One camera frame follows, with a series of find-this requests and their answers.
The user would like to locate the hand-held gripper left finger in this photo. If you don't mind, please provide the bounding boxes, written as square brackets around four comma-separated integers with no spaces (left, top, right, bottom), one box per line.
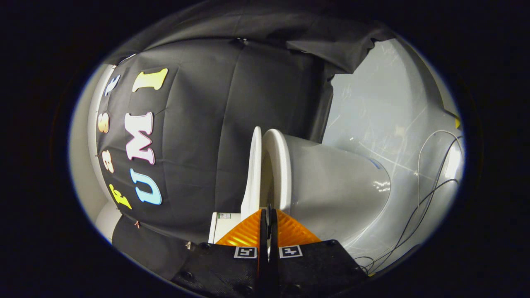
[171,208,269,298]

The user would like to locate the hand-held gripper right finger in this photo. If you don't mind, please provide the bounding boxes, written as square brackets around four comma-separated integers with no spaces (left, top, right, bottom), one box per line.
[268,208,368,298]

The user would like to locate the white toilet lid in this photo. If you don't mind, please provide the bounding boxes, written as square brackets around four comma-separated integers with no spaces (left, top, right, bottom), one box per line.
[241,126,263,220]

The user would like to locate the white ceramic toilet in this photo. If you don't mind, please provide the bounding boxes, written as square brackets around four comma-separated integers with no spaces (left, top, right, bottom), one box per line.
[208,135,391,249]

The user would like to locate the black backdrop cloth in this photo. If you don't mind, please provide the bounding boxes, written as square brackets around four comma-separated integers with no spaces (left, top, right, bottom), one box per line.
[95,2,396,282]

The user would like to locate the tangled thin floor cables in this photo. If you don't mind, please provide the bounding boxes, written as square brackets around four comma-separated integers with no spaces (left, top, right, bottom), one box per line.
[354,130,464,276]

